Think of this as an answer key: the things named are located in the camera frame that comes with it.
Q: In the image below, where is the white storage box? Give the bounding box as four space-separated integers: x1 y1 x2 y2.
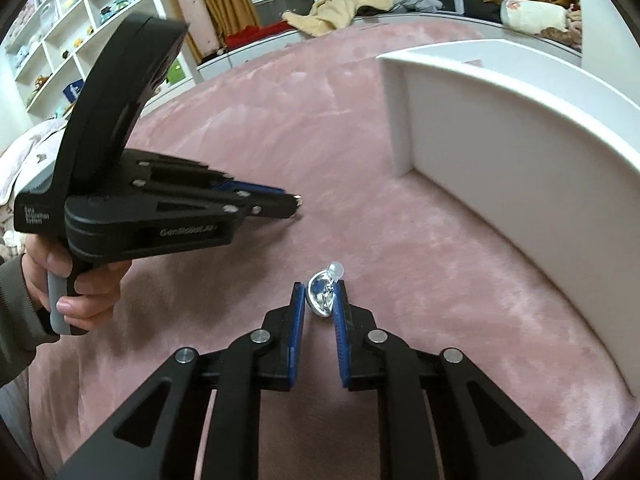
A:
376 37 640 397

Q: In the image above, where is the blue box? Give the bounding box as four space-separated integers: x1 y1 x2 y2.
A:
62 80 86 106

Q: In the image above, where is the brown plush toy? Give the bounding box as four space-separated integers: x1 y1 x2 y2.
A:
540 2 584 52

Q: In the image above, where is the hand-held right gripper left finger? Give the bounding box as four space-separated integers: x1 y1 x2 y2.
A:
55 282 306 480

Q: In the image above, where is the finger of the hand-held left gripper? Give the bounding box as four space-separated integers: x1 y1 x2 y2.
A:
125 149 288 197
150 193 304 224

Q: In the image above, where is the floral bolster pillow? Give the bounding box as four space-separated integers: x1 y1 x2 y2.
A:
500 0 571 36

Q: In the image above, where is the white shelf unit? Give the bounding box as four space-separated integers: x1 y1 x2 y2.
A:
0 0 198 122

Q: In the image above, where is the white quilted pillow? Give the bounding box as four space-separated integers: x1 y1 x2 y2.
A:
0 117 68 257

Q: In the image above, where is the person's grey clothing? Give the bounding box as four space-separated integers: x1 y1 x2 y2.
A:
0 377 48 480

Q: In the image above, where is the person's left hand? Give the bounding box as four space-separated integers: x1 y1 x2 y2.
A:
22 232 133 333

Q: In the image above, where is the cream fleece blanket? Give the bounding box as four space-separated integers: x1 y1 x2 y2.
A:
281 0 395 39

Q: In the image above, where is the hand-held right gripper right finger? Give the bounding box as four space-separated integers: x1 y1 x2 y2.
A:
334 280 586 480

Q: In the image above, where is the person's left forearm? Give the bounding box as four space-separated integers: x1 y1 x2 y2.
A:
0 254 58 388

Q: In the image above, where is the red cloth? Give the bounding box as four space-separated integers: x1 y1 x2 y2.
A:
224 21 297 51

